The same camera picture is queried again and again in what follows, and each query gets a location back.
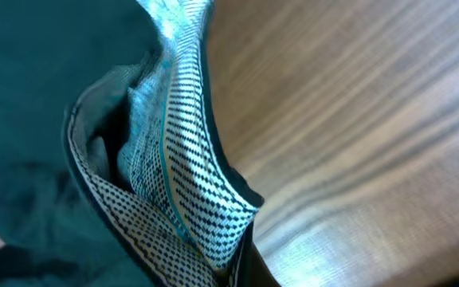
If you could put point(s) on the black shorts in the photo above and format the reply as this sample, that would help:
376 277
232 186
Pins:
111 169

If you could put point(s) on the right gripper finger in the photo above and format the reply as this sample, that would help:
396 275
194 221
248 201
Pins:
260 275

